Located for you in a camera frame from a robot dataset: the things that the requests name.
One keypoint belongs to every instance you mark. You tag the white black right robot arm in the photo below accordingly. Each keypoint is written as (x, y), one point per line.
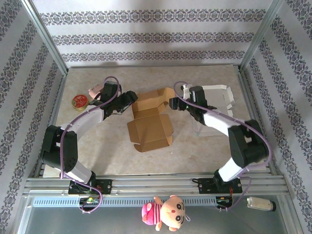
(246, 146)

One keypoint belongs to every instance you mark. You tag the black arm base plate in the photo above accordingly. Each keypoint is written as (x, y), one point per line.
(106, 186)
(204, 186)

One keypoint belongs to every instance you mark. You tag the white bottle with black cap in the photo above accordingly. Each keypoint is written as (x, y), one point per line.
(259, 203)

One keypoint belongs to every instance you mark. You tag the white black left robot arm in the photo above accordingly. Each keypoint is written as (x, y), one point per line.
(70, 151)

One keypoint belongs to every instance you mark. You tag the brown cardboard box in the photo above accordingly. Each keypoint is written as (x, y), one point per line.
(148, 129)

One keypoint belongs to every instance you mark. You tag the pink plush doll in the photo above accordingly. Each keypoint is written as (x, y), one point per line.
(168, 212)

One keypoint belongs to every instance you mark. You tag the red round tin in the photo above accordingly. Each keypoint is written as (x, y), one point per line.
(80, 102)

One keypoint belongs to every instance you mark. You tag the aluminium side rail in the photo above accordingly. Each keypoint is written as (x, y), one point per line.
(253, 107)
(52, 117)

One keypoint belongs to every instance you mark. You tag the white and teal cardboard box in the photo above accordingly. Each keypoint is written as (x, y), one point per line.
(219, 93)

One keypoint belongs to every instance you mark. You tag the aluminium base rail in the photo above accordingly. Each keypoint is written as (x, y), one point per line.
(156, 185)

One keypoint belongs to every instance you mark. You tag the small circuit board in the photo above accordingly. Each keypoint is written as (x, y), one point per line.
(89, 200)
(223, 200)

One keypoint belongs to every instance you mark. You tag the aluminium corner post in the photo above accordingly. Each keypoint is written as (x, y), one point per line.
(260, 34)
(46, 39)

